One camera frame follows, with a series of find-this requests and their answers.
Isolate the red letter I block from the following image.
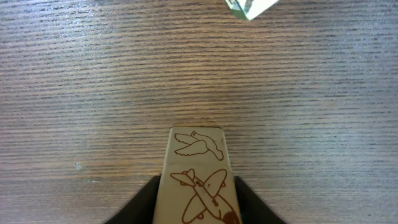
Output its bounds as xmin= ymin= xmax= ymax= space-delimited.
xmin=162 ymin=126 xmax=231 ymax=175

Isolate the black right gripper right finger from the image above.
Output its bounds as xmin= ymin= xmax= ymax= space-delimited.
xmin=234 ymin=176 xmax=287 ymax=224

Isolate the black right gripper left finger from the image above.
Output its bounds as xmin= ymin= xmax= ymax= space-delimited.
xmin=104 ymin=175 xmax=161 ymax=224

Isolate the green edge fish block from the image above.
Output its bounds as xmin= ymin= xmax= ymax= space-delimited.
xmin=225 ymin=0 xmax=278 ymax=21

